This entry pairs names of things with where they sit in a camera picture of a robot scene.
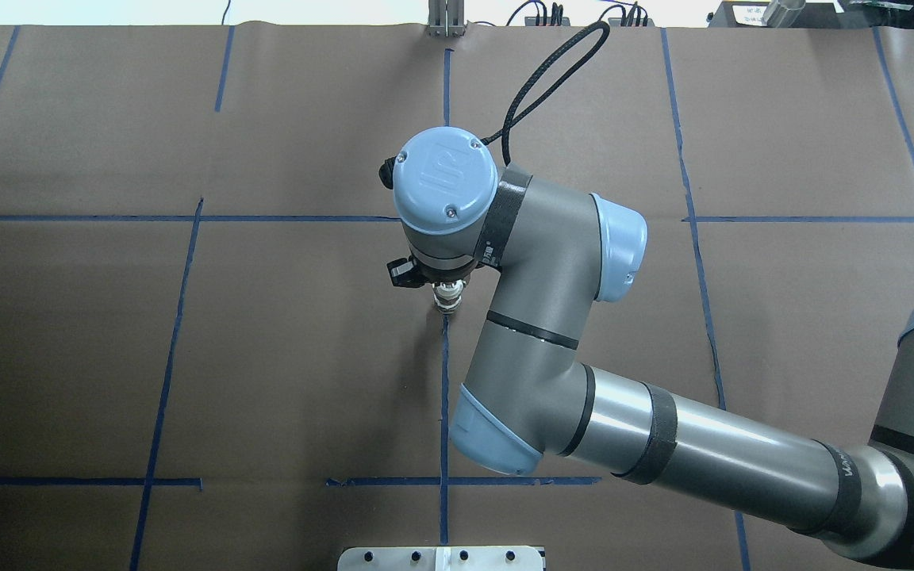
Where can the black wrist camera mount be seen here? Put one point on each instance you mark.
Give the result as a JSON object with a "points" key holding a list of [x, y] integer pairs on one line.
{"points": [[406, 273]]}

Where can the aluminium frame post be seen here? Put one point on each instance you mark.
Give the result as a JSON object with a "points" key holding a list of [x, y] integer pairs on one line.
{"points": [[446, 18]]}

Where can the white camera mast with base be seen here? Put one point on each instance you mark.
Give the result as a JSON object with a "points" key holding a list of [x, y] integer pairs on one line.
{"points": [[499, 557]]}

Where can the steel cylinder weight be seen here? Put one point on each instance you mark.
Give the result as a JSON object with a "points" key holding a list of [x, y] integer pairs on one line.
{"points": [[782, 13]]}

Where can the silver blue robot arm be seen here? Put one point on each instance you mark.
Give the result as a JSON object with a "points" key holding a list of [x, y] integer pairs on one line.
{"points": [[528, 393]]}

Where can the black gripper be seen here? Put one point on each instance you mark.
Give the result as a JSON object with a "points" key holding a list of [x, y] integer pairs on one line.
{"points": [[448, 300]]}

